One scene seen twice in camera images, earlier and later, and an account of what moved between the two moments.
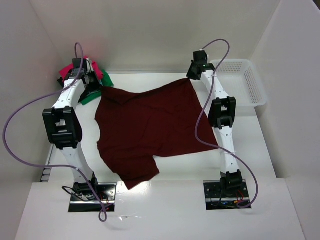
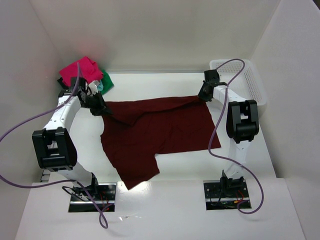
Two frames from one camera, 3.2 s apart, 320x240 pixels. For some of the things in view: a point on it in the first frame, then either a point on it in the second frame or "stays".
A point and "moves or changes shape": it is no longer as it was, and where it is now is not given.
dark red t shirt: x=136 y=128 moves or changes shape
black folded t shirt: x=61 y=82 stays
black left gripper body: x=92 y=86 to x=99 y=106
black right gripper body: x=192 y=73 to x=203 y=94
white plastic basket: x=241 y=81 stays
